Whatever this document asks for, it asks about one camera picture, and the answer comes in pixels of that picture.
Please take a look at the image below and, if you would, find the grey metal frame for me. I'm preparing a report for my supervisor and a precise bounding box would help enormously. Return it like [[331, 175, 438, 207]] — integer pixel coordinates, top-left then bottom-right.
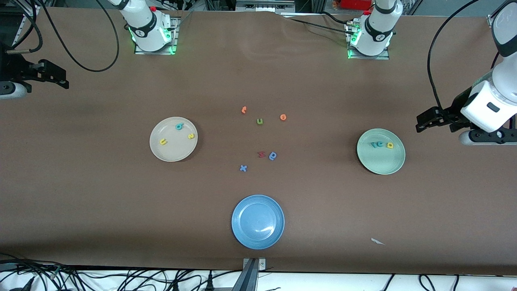
[[235, 0, 296, 13]]

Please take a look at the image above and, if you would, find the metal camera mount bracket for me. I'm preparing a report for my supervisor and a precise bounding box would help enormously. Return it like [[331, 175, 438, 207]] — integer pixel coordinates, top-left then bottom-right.
[[232, 257, 267, 291]]

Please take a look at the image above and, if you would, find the black cable tangle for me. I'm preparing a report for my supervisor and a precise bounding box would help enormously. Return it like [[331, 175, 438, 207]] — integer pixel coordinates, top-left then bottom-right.
[[0, 253, 243, 291]]

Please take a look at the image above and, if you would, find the long black base cable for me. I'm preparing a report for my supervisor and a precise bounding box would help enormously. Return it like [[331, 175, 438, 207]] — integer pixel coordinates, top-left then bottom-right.
[[283, 14, 356, 35]]

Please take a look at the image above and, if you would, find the red box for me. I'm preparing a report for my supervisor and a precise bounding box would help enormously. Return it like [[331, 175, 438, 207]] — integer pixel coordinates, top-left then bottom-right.
[[340, 0, 373, 11]]

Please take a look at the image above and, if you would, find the large table cover sheet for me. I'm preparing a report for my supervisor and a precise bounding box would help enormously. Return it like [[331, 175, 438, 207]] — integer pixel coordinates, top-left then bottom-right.
[[0, 7, 517, 276]]

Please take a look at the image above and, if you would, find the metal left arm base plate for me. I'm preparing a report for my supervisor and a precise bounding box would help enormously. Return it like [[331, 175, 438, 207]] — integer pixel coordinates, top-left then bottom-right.
[[348, 48, 390, 60]]

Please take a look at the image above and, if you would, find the beige brown plate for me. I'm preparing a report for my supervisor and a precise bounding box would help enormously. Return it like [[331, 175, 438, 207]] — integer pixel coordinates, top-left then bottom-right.
[[149, 117, 198, 162]]

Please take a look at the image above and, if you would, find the pale green plate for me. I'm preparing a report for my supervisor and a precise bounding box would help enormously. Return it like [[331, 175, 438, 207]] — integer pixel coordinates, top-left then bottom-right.
[[357, 129, 406, 175]]

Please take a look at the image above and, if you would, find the short black base cable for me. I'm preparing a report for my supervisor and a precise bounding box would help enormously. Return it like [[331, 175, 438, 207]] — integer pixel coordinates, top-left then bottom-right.
[[322, 11, 350, 25]]

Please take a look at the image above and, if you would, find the blue plate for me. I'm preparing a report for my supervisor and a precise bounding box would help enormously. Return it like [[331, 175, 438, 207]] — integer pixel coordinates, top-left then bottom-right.
[[231, 195, 285, 250]]

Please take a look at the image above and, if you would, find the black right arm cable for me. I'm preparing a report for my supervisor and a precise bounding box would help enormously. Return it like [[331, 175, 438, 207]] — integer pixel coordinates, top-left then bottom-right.
[[6, 0, 120, 73]]

